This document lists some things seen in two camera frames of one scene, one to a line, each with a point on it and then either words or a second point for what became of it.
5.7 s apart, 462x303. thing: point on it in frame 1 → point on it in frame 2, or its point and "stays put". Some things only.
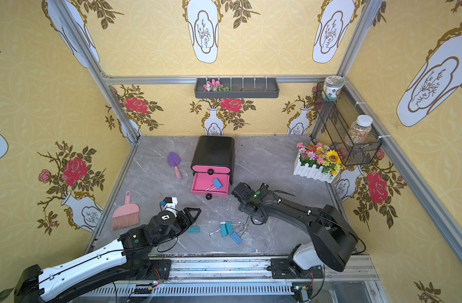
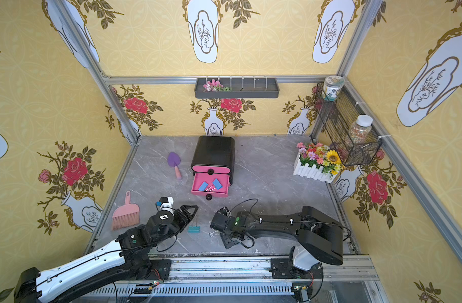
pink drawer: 211,169 stays put
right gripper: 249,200 → 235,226
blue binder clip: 216,184 stays put
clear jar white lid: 359,130 stays put
